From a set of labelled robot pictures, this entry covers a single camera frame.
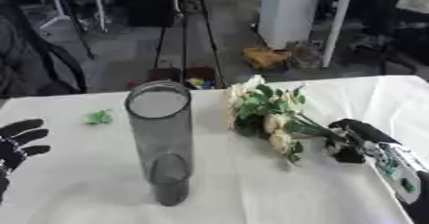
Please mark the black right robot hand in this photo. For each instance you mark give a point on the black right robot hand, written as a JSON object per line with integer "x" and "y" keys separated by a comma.
{"x": 357, "y": 138}

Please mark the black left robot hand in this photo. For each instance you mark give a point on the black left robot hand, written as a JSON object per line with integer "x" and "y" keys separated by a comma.
{"x": 17, "y": 145}

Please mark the white rose flower bouquet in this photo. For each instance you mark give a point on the white rose flower bouquet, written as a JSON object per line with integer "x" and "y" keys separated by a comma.
{"x": 268, "y": 116}

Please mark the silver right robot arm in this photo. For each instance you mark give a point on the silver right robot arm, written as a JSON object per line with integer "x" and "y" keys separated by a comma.
{"x": 405, "y": 176}

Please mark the grey glass cylinder vase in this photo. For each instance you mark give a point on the grey glass cylinder vase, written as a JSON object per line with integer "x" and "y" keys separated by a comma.
{"x": 162, "y": 138}

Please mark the small green leaf piece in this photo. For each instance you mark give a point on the small green leaf piece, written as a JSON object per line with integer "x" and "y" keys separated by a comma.
{"x": 99, "y": 117}

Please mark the black chair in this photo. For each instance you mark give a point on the black chair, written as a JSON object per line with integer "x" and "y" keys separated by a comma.
{"x": 33, "y": 58}

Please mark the dark patterned bag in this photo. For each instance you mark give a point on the dark patterned bag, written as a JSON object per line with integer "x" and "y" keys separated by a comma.
{"x": 306, "y": 55}

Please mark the tan paper bag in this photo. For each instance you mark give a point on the tan paper bag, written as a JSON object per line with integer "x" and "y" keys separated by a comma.
{"x": 265, "y": 57}

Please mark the white table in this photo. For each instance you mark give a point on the white table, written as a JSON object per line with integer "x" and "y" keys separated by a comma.
{"x": 357, "y": 4}

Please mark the dark red bin with items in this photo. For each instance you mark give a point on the dark red bin with items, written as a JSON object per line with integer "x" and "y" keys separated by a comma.
{"x": 200, "y": 78}

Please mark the black tripod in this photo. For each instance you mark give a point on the black tripod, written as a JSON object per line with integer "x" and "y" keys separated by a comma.
{"x": 187, "y": 26}

